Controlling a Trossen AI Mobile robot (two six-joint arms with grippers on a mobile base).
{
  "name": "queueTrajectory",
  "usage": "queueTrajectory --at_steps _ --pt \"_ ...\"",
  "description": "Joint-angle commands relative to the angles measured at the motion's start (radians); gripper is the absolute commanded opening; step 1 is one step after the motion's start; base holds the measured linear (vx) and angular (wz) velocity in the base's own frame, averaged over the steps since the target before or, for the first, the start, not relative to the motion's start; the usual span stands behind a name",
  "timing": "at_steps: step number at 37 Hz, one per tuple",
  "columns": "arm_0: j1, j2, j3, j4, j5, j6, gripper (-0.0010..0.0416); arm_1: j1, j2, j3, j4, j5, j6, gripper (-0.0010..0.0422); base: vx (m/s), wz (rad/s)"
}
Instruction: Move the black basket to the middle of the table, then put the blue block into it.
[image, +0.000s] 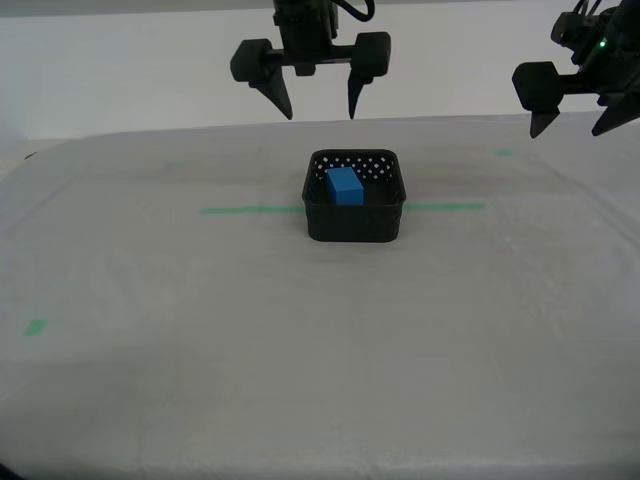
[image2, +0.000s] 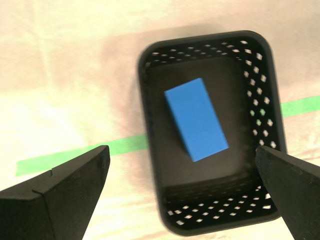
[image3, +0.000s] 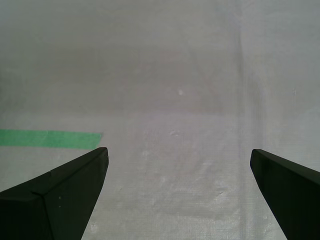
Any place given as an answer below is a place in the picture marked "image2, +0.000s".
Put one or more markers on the blue rectangular block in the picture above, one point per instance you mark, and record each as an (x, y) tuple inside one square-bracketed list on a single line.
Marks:
[(197, 120)]

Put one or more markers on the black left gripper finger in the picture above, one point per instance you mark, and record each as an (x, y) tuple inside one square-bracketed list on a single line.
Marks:
[(50, 207), (295, 190)]

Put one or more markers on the black perforated plastic basket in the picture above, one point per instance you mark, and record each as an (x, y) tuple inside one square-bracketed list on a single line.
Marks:
[(270, 120)]

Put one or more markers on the long green tape strip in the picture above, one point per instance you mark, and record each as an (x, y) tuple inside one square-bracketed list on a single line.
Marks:
[(125, 146)]

